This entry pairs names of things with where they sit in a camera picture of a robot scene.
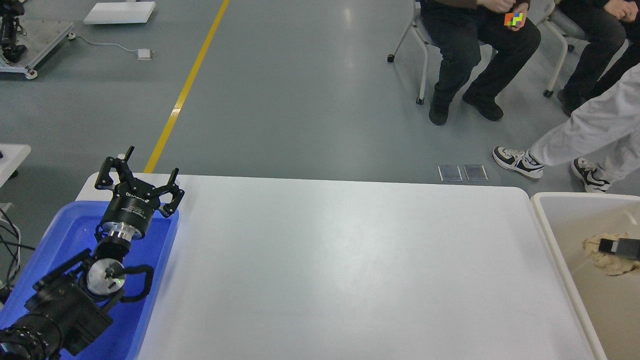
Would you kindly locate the white power adapter with cable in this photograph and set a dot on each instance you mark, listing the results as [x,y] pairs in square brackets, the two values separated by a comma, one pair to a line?
[140,53]

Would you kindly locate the white chair right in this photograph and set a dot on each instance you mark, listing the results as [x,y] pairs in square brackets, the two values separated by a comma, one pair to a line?
[562,28]

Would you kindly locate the person in white trousers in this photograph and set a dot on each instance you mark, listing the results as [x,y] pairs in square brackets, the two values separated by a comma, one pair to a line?
[600,140]

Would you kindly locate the beige plastic bin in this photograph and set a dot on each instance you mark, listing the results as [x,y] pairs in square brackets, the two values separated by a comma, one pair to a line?
[607,306]

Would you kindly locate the white chair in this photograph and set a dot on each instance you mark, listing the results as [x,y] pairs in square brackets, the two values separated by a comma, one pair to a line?
[562,28]
[415,27]

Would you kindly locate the clear floor plate left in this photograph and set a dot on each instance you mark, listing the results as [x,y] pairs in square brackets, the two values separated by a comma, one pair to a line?
[449,173]

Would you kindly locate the person in black trousers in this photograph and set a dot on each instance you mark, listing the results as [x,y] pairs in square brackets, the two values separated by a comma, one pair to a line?
[478,50]

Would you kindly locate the white side table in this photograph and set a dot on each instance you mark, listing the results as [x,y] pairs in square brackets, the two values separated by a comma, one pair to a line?
[12,156]

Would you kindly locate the clear floor plate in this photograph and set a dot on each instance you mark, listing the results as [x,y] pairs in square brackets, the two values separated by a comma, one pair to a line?
[449,173]
[475,173]

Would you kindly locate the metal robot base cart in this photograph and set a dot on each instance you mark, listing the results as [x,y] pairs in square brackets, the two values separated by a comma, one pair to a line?
[24,43]

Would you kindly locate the white flat board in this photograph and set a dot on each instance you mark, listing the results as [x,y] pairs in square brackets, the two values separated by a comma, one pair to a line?
[124,12]

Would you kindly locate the clear floor plate right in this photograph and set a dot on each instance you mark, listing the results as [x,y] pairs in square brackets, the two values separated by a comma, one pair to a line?
[475,173]

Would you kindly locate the brown paper ball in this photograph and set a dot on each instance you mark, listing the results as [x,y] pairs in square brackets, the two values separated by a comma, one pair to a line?
[611,265]

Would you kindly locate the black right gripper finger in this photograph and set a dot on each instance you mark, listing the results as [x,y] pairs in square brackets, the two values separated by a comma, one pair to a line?
[626,248]

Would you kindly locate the blue plastic bin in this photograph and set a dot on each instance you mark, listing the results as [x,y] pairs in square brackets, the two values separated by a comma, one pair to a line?
[72,231]

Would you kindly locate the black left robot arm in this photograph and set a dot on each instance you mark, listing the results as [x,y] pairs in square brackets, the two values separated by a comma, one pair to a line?
[70,307]

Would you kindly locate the seated person far right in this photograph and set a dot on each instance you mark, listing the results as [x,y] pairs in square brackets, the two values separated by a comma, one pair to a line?
[613,48]

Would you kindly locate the colourful puzzle cube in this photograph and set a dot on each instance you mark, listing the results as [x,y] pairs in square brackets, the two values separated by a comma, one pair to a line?
[513,19]

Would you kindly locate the white chair left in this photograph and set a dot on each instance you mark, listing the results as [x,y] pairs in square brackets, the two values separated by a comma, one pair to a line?
[415,27]

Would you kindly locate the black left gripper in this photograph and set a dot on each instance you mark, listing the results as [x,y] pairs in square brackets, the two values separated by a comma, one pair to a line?
[128,207]

